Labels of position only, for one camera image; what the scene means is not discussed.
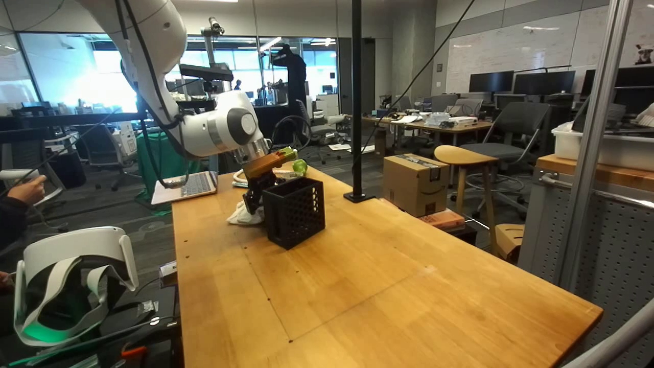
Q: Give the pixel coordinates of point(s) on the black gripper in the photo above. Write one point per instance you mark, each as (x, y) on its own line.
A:
(260, 175)

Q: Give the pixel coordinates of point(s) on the white terry cloth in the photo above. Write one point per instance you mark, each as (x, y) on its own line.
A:
(242, 215)

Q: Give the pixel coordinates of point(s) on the black perforated box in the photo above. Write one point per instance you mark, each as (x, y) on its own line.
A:
(293, 211)

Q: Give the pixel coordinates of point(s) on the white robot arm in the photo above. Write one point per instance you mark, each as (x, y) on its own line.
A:
(152, 39)

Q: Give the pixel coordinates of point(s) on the green cloth covered cart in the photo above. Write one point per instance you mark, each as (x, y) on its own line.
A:
(158, 159)

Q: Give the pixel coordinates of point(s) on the cardboard box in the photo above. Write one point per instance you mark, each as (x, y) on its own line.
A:
(414, 184)

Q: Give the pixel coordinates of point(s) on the person's hand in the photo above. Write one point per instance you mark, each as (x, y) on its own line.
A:
(30, 192)

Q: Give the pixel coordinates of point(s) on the green tennis ball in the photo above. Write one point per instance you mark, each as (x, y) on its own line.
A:
(301, 167)

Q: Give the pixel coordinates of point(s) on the silver laptop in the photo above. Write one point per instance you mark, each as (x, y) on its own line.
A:
(181, 187)

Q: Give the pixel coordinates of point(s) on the black vertical pole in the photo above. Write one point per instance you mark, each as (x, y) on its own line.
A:
(355, 194)

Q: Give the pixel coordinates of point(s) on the white VR headset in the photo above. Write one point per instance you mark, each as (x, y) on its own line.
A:
(62, 288)

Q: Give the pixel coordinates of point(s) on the black office chair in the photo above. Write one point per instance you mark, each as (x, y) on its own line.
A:
(513, 131)

